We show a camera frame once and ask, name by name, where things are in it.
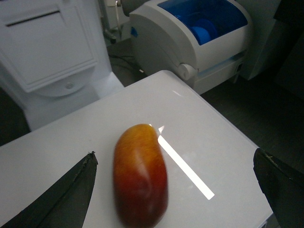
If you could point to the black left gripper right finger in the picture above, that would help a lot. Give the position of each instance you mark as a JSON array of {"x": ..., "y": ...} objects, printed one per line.
[{"x": 283, "y": 187}]

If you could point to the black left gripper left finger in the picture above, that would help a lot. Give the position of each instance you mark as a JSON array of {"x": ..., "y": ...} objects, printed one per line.
[{"x": 65, "y": 203}]

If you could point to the dark red mango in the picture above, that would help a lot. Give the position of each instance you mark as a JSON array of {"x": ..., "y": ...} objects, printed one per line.
[{"x": 140, "y": 179}]

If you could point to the white checkout scale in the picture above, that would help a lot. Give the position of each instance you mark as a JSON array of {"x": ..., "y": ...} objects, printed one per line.
[{"x": 209, "y": 162}]

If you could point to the white POS terminal stand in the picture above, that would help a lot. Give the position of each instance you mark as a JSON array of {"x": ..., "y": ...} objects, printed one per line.
[{"x": 53, "y": 57}]

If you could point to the white blue label printer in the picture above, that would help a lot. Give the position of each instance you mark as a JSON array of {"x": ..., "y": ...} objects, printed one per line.
[{"x": 203, "y": 42}]

